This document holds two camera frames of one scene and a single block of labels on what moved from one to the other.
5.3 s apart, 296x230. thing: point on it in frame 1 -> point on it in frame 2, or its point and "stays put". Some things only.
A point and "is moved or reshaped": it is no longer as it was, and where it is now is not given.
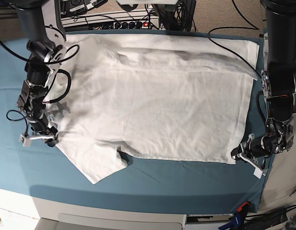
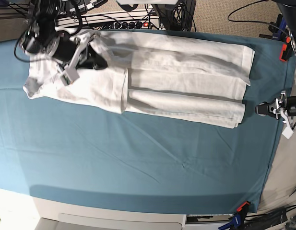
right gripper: (278, 138) -> (291, 105)
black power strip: (132, 25) stays put
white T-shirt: (182, 98) is moved or reshaped
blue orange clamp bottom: (238, 220) stays put
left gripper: (39, 127) -> (64, 47)
